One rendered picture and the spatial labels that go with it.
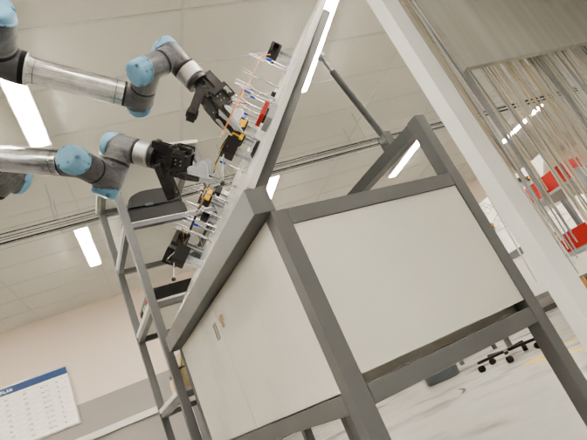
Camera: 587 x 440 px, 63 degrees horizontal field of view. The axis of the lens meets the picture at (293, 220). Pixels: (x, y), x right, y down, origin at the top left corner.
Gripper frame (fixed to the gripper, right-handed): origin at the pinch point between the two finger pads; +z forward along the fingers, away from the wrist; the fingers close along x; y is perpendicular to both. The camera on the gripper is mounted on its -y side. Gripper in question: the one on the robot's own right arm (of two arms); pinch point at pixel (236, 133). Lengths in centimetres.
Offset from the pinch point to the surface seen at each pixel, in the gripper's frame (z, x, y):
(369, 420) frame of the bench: 67, -41, -41
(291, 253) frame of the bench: 35, -35, -27
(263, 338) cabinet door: 47, -7, -37
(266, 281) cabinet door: 37, -20, -30
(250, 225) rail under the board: 24.9, -28.3, -26.9
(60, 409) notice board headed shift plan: -1, 748, -188
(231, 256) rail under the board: 26.5, -12.4, -30.4
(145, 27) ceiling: -151, 196, 100
